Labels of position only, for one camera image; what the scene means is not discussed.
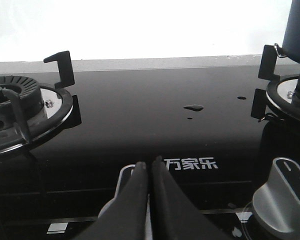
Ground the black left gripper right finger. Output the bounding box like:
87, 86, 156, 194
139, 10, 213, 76
151, 155, 229, 240

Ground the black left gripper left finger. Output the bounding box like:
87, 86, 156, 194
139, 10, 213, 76
74, 162, 148, 240

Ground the left black pot support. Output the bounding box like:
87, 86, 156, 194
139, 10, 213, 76
0, 50, 75, 155

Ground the black pot support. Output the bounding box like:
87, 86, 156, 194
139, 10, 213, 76
0, 50, 75, 155
258, 44, 300, 122

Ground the right black pot support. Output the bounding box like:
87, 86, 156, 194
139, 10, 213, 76
258, 44, 300, 122

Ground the dark blue cooking pot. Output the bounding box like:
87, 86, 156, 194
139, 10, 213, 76
282, 0, 300, 64

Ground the black glass gas stove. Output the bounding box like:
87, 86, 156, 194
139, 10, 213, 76
0, 65, 300, 240

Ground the silver stove control knob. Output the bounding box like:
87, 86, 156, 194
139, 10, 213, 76
252, 157, 300, 240

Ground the left gas burner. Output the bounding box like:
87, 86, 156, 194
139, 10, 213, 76
0, 75, 47, 142

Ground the metal wire pot ring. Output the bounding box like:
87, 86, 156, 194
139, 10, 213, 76
273, 42, 286, 58

